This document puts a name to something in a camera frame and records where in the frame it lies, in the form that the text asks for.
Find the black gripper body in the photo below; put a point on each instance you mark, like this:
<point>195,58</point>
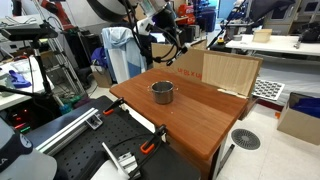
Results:
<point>171,28</point>

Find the red robot arm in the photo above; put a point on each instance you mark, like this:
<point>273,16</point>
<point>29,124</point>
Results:
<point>61,15</point>

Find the silver metal pot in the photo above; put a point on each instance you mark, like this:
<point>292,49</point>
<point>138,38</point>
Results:
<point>162,95</point>

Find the red storage boxes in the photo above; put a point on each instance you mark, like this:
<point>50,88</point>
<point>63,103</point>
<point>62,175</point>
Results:
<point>186,13</point>

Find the yellow red emergency stop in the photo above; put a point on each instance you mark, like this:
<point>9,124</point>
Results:
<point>220,41</point>

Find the large flat cardboard board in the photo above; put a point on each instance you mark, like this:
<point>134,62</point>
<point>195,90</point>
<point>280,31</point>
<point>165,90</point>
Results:
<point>226,70</point>

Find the small grey cylinder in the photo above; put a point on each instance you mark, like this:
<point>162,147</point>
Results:
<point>237,37</point>

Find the small brown cardboard box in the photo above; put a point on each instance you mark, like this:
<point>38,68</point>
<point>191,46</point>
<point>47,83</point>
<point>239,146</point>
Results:
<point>101,77</point>

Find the purple bag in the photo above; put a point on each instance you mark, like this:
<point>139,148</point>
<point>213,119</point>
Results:
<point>99,56</point>

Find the small wooden box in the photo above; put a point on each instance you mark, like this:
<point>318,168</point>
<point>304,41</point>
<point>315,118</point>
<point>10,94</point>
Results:
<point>262,36</point>

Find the black dotted calibration board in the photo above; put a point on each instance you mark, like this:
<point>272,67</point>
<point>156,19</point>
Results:
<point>268,89</point>

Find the white workbench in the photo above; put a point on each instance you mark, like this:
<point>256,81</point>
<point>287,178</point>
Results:
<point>280,45</point>

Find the round grey floor drain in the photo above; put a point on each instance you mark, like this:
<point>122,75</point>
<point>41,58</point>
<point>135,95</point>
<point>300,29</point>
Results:
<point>246,139</point>

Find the black perforated breadboard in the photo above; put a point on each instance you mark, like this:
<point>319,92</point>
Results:
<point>100,143</point>

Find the grey metal table leg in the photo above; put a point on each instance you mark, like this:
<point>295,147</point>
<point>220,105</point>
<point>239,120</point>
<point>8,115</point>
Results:
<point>226,156</point>

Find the black bench equipment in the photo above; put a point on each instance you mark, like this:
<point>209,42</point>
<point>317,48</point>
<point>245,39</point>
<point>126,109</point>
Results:
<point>310,33</point>

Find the black tripod pole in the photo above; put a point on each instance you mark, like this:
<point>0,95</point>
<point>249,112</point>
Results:
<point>42,70</point>

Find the open cardboard box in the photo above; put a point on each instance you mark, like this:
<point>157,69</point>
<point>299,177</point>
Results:
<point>296,126</point>

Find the blue bag in box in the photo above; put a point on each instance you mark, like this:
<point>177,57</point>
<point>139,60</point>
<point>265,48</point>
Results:
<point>308,106</point>

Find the blue glove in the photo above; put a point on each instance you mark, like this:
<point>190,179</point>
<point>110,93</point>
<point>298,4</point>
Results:
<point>18,80</point>

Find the white side table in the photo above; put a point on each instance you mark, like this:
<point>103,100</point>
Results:
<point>20,95</point>

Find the black box with red lights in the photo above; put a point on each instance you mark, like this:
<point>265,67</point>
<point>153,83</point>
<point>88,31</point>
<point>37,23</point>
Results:
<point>20,121</point>

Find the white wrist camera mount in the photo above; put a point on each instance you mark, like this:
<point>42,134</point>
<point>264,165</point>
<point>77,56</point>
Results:
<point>146,26</point>

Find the aluminium extrusion rail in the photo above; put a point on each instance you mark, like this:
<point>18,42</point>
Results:
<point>121,161</point>

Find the aluminium rail with end bracket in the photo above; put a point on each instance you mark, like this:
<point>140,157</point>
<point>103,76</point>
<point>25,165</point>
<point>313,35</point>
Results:
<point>66,131</point>

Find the black camera on tripod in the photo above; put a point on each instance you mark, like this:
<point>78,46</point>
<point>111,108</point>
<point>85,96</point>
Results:
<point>28,32</point>

